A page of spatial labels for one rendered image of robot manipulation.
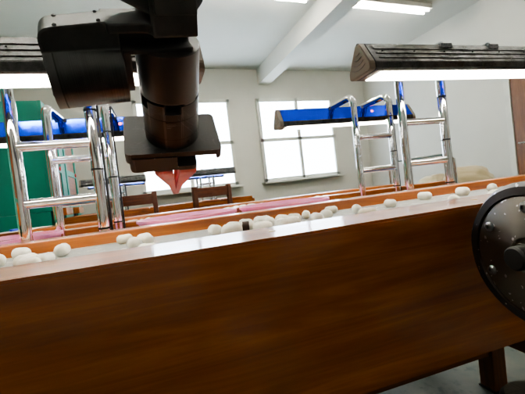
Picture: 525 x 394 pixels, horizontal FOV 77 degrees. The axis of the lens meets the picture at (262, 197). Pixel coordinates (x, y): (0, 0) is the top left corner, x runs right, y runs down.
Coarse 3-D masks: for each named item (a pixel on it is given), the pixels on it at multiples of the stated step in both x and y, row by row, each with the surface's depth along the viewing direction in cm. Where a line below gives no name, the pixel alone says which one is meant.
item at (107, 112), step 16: (48, 112) 91; (112, 112) 104; (48, 128) 91; (112, 128) 96; (112, 144) 96; (48, 160) 90; (64, 160) 92; (80, 160) 93; (112, 160) 95; (48, 176) 91; (112, 176) 95; (112, 192) 95; (112, 208) 95; (64, 224) 92
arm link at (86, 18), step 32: (160, 0) 24; (192, 0) 25; (64, 32) 25; (96, 32) 26; (128, 32) 26; (160, 32) 26; (192, 32) 27; (64, 64) 26; (96, 64) 26; (64, 96) 27; (96, 96) 28; (128, 96) 29
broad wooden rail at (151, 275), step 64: (128, 256) 32; (192, 256) 31; (256, 256) 32; (320, 256) 34; (384, 256) 37; (448, 256) 39; (0, 320) 26; (64, 320) 28; (128, 320) 29; (192, 320) 31; (256, 320) 32; (320, 320) 34; (384, 320) 37; (448, 320) 39; (512, 320) 42; (0, 384) 26; (64, 384) 28; (128, 384) 29; (192, 384) 31; (256, 384) 32; (320, 384) 34; (384, 384) 37
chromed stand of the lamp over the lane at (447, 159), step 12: (396, 84) 96; (444, 84) 100; (396, 96) 96; (444, 96) 100; (444, 108) 100; (408, 120) 96; (420, 120) 97; (432, 120) 98; (444, 120) 100; (408, 132) 96; (444, 132) 100; (408, 144) 96; (444, 144) 100; (408, 156) 96; (444, 156) 100; (408, 168) 96; (408, 180) 96
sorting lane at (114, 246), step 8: (472, 192) 89; (480, 192) 86; (408, 200) 88; (416, 200) 85; (424, 200) 83; (432, 200) 80; (440, 200) 78; (376, 208) 77; (384, 208) 75; (336, 216) 70; (184, 232) 71; (192, 232) 71; (200, 232) 69; (208, 232) 67; (160, 240) 63; (168, 240) 62; (176, 240) 60; (80, 248) 65; (88, 248) 64; (96, 248) 63; (104, 248) 61; (112, 248) 60; (120, 248) 59; (128, 248) 57; (56, 256) 57; (64, 256) 56; (72, 256) 55; (8, 264) 54
